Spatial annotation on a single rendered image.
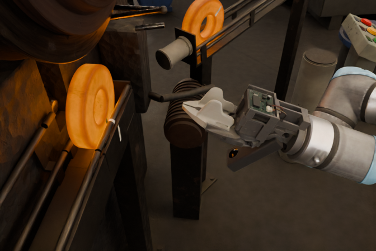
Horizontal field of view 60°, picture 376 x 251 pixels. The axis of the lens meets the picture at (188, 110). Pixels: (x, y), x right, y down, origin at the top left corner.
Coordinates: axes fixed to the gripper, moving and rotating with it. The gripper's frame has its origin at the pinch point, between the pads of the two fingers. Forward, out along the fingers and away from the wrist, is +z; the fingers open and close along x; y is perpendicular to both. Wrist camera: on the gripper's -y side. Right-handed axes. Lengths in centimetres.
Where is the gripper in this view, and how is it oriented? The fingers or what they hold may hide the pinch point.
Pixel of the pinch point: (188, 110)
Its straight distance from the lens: 58.7
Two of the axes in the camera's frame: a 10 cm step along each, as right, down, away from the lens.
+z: -9.4, -3.1, -1.1
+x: -1.2, 6.4, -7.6
